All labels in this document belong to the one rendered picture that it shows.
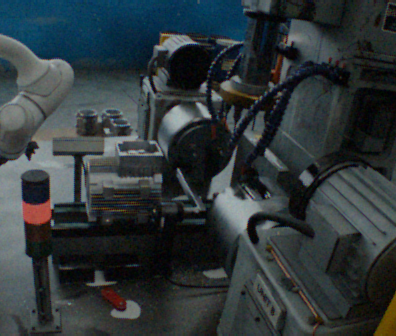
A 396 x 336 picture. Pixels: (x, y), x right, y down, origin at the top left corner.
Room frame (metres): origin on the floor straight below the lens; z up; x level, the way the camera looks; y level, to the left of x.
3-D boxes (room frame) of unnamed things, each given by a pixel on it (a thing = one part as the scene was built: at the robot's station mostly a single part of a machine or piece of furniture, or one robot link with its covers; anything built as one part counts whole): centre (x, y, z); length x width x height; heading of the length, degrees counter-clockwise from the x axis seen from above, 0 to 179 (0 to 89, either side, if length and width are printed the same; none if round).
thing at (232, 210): (0.87, -0.20, 1.04); 0.41 x 0.25 x 0.25; 21
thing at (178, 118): (1.51, 0.04, 1.04); 0.37 x 0.25 x 0.25; 21
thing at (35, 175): (0.70, 0.32, 1.01); 0.08 x 0.08 x 0.42; 21
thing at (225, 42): (6.42, 0.25, 0.37); 1.20 x 0.80 x 0.74; 116
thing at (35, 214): (0.70, 0.32, 1.14); 0.06 x 0.06 x 0.04
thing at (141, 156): (1.08, 0.17, 1.11); 0.12 x 0.11 x 0.07; 111
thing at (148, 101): (1.73, 0.13, 0.99); 0.35 x 0.31 x 0.37; 21
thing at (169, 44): (1.76, 0.17, 1.16); 0.33 x 0.26 x 0.42; 21
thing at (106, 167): (1.07, 0.21, 1.01); 0.20 x 0.19 x 0.19; 111
